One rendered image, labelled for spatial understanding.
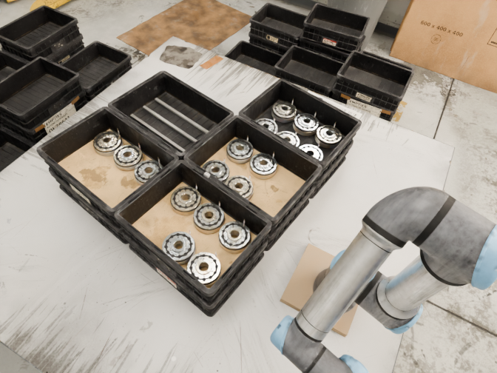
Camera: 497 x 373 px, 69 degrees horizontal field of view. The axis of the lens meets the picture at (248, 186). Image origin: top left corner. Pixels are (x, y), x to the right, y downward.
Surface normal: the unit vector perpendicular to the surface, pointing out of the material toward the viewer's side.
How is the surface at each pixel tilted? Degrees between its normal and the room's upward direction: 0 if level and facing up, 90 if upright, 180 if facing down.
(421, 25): 76
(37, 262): 0
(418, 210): 40
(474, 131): 0
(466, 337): 0
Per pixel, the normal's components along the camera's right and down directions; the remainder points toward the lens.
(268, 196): 0.07, -0.59
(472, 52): -0.45, 0.51
